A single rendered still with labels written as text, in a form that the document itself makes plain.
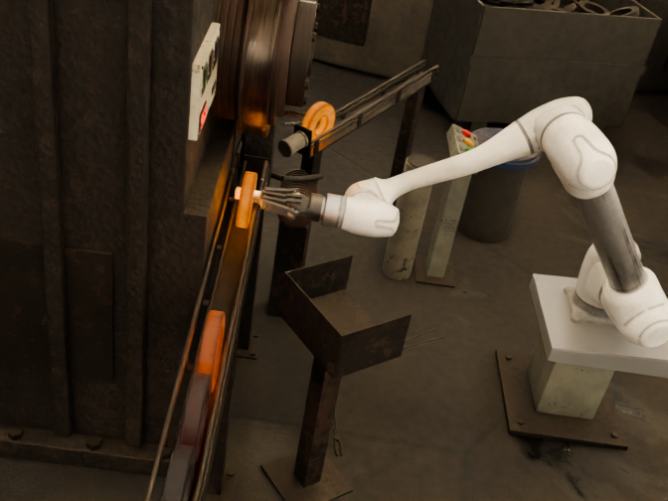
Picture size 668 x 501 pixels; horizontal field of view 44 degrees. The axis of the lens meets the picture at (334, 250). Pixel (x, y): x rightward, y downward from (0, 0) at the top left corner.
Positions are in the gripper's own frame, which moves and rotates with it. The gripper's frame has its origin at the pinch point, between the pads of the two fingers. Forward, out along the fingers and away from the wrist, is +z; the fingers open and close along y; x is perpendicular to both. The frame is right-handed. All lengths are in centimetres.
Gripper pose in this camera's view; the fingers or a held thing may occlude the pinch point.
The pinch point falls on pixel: (248, 195)
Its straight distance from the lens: 224.2
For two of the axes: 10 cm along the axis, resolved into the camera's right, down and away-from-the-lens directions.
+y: 0.4, -5.7, 8.2
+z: -9.8, -1.8, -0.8
